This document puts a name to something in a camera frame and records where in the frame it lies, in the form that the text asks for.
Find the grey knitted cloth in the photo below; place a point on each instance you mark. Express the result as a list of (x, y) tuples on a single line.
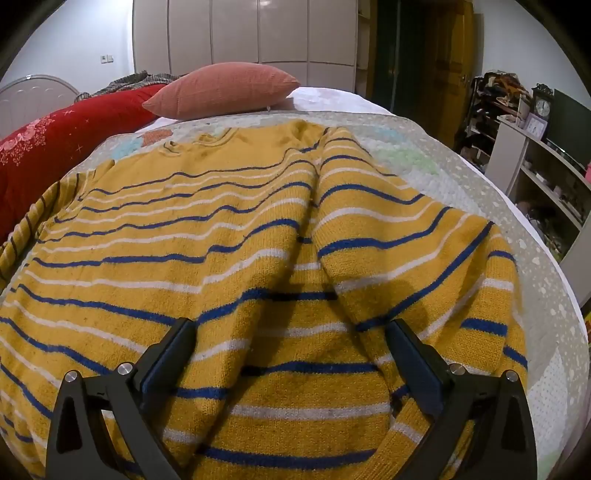
[(131, 82)]

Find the red floral quilt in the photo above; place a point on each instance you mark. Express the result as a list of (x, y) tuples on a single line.
[(51, 152)]

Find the heart patterned quilted blanket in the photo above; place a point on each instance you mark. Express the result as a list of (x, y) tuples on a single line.
[(508, 240)]

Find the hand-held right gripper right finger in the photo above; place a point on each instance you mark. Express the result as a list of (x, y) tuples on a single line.
[(418, 364)]

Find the wooden door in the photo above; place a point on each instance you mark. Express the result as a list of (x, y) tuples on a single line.
[(445, 69)]

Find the white shelf unit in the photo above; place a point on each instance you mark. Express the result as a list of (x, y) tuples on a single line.
[(542, 184)]

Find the dark flat screen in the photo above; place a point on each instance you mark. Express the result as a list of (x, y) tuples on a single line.
[(571, 124)]

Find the white bed headboard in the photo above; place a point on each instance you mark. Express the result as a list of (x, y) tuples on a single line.
[(32, 92)]

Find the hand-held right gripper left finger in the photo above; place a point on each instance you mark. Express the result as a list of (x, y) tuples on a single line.
[(162, 357)]

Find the small purple clock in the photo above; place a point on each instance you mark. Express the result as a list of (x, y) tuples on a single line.
[(534, 124)]

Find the yellow striped knit sweater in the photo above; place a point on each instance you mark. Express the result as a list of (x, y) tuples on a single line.
[(258, 277)]

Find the cluttered dark rack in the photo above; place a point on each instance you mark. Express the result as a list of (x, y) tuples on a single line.
[(491, 115)]

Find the pink pillow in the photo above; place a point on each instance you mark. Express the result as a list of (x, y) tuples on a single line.
[(221, 90)]

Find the dark mantel clock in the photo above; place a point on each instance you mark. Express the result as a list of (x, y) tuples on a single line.
[(542, 105)]

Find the white wardrobe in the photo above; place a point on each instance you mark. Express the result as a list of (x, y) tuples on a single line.
[(244, 37)]

